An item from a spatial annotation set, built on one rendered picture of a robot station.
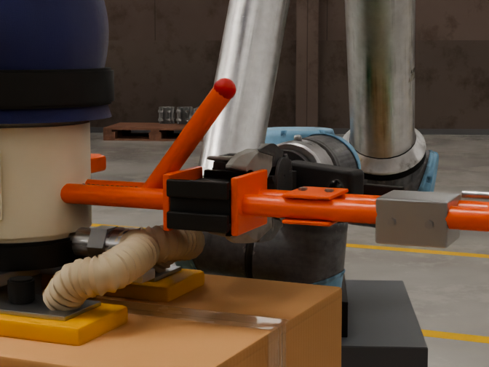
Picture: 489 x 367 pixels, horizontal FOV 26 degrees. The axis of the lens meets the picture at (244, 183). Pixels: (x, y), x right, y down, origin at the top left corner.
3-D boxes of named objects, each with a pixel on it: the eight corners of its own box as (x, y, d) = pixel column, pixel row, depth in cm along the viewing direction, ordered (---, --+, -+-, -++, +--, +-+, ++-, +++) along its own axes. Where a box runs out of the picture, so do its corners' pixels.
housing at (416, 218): (373, 244, 101) (374, 197, 101) (391, 232, 107) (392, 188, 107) (446, 250, 98) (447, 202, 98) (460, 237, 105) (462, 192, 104)
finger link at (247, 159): (186, 167, 110) (221, 181, 119) (239, 170, 108) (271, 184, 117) (190, 137, 111) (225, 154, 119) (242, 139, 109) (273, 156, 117)
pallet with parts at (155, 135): (217, 135, 1465) (217, 105, 1460) (211, 141, 1368) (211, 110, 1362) (116, 134, 1475) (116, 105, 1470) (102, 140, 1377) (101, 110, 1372)
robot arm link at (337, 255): (268, 284, 148) (275, 197, 147) (348, 296, 145) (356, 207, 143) (248, 300, 140) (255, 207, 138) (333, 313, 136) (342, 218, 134)
